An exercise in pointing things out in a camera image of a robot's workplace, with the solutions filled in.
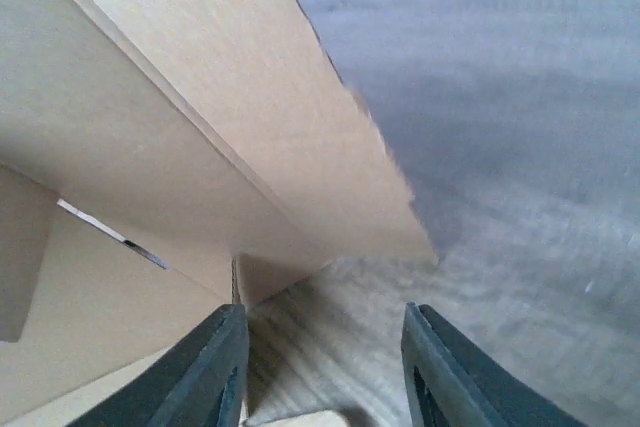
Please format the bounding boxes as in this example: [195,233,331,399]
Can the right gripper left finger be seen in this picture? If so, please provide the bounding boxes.
[71,304,249,426]

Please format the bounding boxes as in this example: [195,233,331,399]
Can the brown cardboard box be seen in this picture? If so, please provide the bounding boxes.
[1,0,436,426]

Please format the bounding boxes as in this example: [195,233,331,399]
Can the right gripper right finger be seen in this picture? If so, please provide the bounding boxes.
[401,302,583,427]

